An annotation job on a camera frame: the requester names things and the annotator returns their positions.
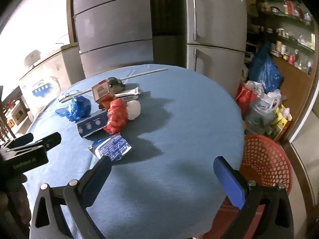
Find red plastic mesh basket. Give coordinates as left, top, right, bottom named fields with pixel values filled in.
left=204, top=135, right=294, bottom=238

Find silver two-door refrigerator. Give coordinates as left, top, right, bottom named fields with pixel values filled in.
left=185, top=0, right=247, bottom=97

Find white purple medicine box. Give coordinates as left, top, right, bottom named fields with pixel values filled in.
left=114, top=87, right=141, bottom=98

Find white chest freezer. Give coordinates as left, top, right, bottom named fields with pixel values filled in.
left=19, top=43, right=85, bottom=116

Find white paper ball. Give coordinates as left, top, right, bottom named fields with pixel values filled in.
left=127, top=100, right=141, bottom=121

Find large blue plastic bag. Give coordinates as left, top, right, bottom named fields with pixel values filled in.
left=248, top=42, right=283, bottom=93

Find red shopping bag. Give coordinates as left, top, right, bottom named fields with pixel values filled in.
left=235, top=84, right=257, bottom=118

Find eyeglasses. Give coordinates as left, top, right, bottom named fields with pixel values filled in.
left=58, top=90, right=80, bottom=101

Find blue round table cloth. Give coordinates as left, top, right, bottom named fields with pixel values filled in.
left=23, top=64, right=245, bottom=239

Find red plastic bag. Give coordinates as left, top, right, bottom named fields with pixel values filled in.
left=103, top=99, right=128, bottom=135

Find person's left hand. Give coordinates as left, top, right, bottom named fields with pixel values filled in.
left=1, top=174, right=31, bottom=227

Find long white rod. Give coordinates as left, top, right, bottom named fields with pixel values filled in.
left=58, top=69, right=167, bottom=103

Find large clear water jug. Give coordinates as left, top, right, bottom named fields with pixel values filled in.
left=244, top=99, right=275, bottom=135

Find yellow shopping bag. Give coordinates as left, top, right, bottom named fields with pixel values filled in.
left=269, top=104, right=292, bottom=142

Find grey plastic bag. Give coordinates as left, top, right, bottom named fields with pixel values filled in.
left=106, top=77, right=125, bottom=94

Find grey drawer cabinet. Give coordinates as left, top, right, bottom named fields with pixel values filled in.
left=74, top=0, right=154, bottom=77

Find wooden shelf unit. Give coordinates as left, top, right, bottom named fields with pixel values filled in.
left=245, top=0, right=318, bottom=140

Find white plastic bags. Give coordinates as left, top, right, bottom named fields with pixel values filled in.
left=244, top=81, right=282, bottom=109

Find blue foil sachet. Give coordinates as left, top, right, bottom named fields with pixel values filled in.
left=88, top=133, right=132, bottom=162

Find red white carton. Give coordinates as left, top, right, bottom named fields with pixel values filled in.
left=91, top=79, right=114, bottom=104

